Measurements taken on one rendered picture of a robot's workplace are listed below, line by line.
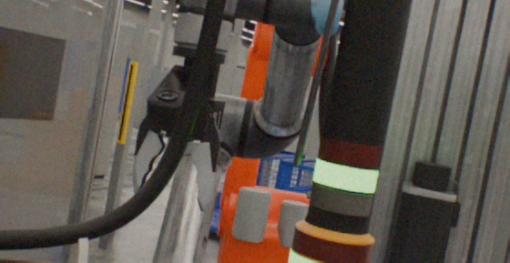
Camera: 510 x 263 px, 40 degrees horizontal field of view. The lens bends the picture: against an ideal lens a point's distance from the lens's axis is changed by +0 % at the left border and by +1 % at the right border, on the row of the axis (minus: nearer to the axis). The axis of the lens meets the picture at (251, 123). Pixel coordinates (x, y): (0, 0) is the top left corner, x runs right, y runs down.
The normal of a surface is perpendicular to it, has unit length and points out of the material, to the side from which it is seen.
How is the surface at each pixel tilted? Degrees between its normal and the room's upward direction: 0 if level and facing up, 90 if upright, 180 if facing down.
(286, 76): 146
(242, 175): 96
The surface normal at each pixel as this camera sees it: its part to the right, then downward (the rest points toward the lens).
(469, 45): -0.21, 0.01
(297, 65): 0.08, 0.86
